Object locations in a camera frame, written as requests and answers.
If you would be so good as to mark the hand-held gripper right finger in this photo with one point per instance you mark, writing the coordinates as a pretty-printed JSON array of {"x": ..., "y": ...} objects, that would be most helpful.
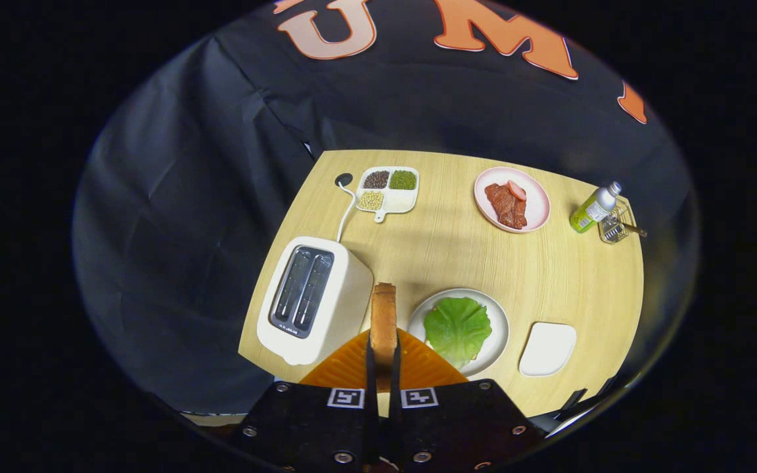
[{"x": 395, "y": 374}]

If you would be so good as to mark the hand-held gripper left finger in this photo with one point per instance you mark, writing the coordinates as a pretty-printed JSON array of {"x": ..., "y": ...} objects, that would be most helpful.
[{"x": 370, "y": 368}]

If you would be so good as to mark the toasted bread slice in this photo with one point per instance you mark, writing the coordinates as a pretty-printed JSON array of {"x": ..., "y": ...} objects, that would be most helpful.
[{"x": 384, "y": 322}]

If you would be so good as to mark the green lettuce leaf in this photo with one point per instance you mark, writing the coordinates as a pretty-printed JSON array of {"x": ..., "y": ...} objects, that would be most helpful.
[{"x": 457, "y": 328}]

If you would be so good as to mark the cream white toaster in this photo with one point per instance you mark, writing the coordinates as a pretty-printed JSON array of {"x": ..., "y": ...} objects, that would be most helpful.
[{"x": 345, "y": 295}]

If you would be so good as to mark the round white plate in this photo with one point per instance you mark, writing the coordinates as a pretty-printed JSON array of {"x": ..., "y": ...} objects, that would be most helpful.
[{"x": 500, "y": 322}]

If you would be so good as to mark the white rectangular dish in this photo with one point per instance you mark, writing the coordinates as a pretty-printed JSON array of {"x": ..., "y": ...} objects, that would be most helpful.
[{"x": 547, "y": 348}]

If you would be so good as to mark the pile of yellow beans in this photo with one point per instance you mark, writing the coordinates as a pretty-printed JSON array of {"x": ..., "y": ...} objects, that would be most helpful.
[{"x": 370, "y": 200}]

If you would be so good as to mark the white divided dish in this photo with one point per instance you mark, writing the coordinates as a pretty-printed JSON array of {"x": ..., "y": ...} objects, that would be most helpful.
[{"x": 400, "y": 202}]

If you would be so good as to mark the pile of brown beans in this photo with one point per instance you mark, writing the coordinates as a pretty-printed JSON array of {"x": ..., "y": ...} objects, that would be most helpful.
[{"x": 376, "y": 179}]

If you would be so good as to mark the pile of green beans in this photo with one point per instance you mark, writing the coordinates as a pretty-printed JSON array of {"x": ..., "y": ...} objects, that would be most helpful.
[{"x": 403, "y": 179}]

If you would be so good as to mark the brown cooked meat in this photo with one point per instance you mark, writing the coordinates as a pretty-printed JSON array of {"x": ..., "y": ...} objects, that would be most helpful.
[{"x": 506, "y": 207}]

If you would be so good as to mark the red sausage slice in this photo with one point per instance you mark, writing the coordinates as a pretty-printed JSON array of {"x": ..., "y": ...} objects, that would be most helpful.
[{"x": 517, "y": 190}]

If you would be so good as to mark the pink plate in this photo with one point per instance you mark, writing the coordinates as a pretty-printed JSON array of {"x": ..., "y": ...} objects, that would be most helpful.
[{"x": 536, "y": 203}]

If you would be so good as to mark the silver bottle green label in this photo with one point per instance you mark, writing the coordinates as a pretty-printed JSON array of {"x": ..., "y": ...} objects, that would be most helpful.
[{"x": 589, "y": 211}]

